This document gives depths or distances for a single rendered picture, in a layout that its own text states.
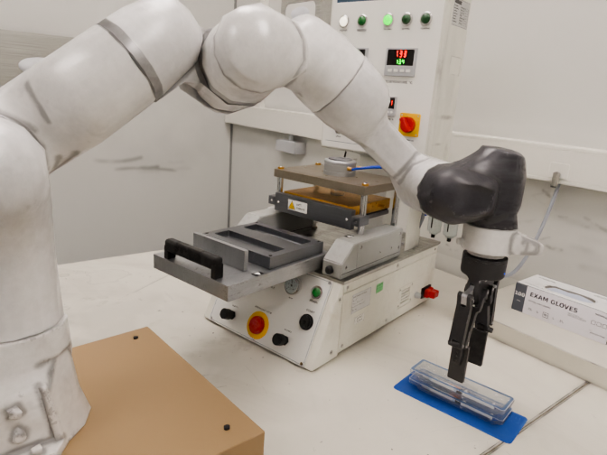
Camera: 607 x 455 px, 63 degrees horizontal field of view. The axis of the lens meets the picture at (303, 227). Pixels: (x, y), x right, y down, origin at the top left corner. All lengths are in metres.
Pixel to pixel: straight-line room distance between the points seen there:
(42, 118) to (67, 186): 1.83
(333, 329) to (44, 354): 0.58
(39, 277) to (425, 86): 0.93
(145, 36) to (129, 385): 0.48
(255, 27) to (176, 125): 2.03
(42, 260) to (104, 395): 0.24
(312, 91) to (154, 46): 0.22
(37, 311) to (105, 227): 1.94
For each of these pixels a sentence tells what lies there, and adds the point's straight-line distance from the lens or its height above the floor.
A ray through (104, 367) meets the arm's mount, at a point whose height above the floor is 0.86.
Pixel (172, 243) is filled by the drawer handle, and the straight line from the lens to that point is 0.96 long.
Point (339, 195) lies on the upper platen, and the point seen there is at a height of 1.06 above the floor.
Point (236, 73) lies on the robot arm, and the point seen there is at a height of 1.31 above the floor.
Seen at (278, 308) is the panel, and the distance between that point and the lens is 1.10.
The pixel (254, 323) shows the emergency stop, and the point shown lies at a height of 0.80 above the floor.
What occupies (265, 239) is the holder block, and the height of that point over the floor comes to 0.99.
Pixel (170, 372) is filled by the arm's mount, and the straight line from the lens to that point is 0.81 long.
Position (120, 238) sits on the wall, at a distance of 2.62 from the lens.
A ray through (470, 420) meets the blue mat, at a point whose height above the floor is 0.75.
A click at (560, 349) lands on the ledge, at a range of 1.25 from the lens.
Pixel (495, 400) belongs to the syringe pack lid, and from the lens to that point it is 0.99.
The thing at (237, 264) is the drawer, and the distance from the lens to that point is 0.94.
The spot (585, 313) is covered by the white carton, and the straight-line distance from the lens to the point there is 1.33.
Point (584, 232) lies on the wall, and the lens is 1.52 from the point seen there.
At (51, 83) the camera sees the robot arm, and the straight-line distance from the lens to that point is 0.63.
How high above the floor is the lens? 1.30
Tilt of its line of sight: 15 degrees down
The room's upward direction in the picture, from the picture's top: 4 degrees clockwise
